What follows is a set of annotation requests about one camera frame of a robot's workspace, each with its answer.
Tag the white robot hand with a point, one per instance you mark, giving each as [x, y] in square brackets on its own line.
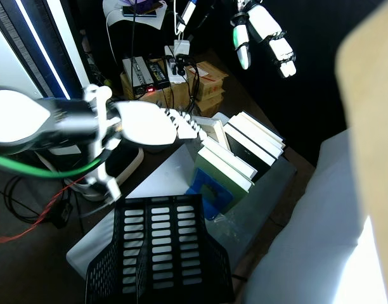
[263, 23]
[143, 123]

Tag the checkered cover book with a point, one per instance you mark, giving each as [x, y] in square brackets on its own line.
[217, 131]

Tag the large cardboard box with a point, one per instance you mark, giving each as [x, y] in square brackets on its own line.
[181, 95]

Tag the black charger unit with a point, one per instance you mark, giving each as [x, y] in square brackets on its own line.
[157, 74]

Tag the silver power supply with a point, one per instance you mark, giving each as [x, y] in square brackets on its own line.
[135, 73]

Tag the yellow green ball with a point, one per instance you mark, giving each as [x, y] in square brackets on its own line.
[107, 83]

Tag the white power strip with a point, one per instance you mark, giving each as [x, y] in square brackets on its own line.
[173, 76]

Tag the black power plug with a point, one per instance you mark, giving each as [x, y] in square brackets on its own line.
[180, 63]

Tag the small plain cardboard box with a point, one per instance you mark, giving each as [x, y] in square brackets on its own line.
[213, 106]

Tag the cardboard box red label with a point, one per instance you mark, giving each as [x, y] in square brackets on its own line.
[210, 82]

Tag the blue metal bookend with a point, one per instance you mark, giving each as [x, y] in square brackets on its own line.
[197, 182]

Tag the white plug adapter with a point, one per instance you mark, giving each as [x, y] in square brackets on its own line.
[182, 47]

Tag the black Century book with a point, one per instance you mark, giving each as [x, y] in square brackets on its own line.
[263, 128]

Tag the black Let It Be book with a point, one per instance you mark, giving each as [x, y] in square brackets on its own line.
[244, 155]

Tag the cream cover book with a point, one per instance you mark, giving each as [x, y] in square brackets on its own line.
[260, 132]

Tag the white round stool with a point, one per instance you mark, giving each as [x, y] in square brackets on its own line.
[116, 17]

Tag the dark tablet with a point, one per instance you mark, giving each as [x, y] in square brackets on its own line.
[143, 12]

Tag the white Fashionopolis book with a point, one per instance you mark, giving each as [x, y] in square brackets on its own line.
[257, 137]

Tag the purple patterned pouch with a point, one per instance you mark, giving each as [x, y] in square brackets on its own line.
[146, 3]

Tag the beige blurred panel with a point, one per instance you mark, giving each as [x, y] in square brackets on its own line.
[371, 95]

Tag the black mesh file tray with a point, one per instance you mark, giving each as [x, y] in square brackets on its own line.
[174, 253]

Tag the white black robot body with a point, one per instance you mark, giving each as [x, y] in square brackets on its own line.
[10, 63]

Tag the white backdrop sheet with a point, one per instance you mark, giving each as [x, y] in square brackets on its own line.
[308, 221]

